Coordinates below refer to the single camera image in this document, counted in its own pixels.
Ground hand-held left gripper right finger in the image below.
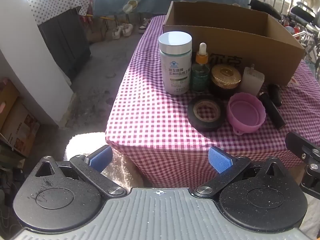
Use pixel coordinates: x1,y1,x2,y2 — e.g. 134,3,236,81
192,146,287,198

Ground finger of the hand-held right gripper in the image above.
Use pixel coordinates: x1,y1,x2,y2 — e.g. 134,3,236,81
285,131,320,195

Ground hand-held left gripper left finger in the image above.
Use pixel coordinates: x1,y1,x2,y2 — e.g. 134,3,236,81
33,145,128,198

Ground black tape roll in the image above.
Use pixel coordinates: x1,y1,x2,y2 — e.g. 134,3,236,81
187,97,228,132

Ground pink collapsible cup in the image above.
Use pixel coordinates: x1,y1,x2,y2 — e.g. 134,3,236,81
227,92,266,136

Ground black cylinder tube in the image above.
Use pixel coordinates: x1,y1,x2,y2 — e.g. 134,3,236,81
258,92,286,130

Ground black key fob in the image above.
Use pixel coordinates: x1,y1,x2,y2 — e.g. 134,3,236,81
267,83,283,107

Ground gold-lidded dark jar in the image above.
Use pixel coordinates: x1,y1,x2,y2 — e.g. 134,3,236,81
209,64,242,99

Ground white charger plug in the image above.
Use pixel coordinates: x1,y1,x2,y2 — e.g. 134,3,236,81
239,64,265,97

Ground green dropper bottle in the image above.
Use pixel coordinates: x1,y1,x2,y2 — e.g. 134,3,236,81
191,42,210,93

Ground white supplement bottle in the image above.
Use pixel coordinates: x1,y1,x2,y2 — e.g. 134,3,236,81
158,31,193,95

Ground brown cardboard box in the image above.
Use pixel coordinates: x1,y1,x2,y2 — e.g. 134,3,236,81
163,1,306,85

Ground purple checked tablecloth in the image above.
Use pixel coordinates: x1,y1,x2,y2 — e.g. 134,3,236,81
105,15,320,188

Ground printed cardboard box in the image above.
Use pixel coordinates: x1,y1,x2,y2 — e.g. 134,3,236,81
0,97,40,158

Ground plain cardboard box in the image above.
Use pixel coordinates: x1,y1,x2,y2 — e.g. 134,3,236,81
0,80,20,129

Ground dark grey cabinet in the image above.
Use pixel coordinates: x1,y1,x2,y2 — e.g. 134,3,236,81
37,6,92,82

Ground white platform shoes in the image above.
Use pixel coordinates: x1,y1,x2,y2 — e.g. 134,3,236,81
111,22,135,40

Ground wheelchair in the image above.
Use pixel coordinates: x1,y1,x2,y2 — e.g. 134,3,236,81
282,1,320,63

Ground white and black sneaker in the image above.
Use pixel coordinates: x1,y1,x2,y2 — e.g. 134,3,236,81
138,17,152,34

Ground black padded seat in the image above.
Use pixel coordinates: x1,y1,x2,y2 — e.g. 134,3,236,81
247,0,282,20

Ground white star-dotted cloth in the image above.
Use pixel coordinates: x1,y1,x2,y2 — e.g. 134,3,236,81
27,0,93,25

